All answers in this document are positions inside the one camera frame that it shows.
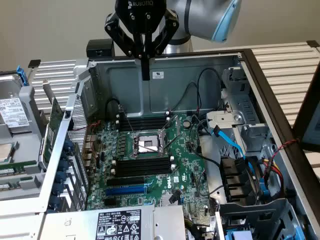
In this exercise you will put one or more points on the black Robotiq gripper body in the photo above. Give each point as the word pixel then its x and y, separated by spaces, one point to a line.
pixel 141 17

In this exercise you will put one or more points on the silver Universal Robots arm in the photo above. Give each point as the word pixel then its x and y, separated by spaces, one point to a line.
pixel 200 20

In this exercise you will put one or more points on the black box device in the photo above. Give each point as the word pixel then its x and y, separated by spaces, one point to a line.
pixel 100 47

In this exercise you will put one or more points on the open grey PC case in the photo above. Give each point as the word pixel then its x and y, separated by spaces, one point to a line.
pixel 125 85

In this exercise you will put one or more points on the black table end cap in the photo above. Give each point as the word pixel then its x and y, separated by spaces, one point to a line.
pixel 313 43
pixel 34 63

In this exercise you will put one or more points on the thin metal locking lever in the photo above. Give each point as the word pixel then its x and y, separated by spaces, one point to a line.
pixel 128 121
pixel 172 142

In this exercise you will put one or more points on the coin cell battery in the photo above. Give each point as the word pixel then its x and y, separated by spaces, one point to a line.
pixel 186 123

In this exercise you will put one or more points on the green graphics card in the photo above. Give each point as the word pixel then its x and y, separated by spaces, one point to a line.
pixel 53 111

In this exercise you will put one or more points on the silver disk bay cage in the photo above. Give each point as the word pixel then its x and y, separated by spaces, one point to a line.
pixel 240 105

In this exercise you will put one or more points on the CPU socket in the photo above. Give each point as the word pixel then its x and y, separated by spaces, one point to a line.
pixel 146 145

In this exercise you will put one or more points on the silver hard disk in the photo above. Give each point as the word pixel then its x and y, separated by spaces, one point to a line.
pixel 12 112

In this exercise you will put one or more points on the green Dell motherboard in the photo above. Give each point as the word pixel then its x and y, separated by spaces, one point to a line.
pixel 185 160

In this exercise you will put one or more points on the dark framed monitor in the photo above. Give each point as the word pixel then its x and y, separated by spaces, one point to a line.
pixel 302 112

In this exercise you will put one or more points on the long black expansion slot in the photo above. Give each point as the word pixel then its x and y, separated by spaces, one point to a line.
pixel 125 182

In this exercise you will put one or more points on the black case fan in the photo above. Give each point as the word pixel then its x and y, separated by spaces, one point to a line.
pixel 235 175

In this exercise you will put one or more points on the silver CPU chip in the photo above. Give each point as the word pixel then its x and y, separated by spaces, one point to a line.
pixel 5 152

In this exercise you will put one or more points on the blue expansion slot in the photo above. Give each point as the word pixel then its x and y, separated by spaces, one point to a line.
pixel 125 191

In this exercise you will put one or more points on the short black expansion slot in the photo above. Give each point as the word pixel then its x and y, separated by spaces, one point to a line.
pixel 110 202

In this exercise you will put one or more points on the small silver heatsink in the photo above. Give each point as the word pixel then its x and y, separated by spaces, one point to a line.
pixel 166 200

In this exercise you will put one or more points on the blue plastic clip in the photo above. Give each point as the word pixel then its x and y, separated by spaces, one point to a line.
pixel 265 188

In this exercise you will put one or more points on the grey power supply with label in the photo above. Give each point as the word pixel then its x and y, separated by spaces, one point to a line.
pixel 75 225

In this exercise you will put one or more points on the grey lower drive cage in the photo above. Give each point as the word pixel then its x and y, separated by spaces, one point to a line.
pixel 262 215

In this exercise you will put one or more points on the blue plastic block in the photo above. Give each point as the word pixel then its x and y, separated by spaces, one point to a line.
pixel 238 235

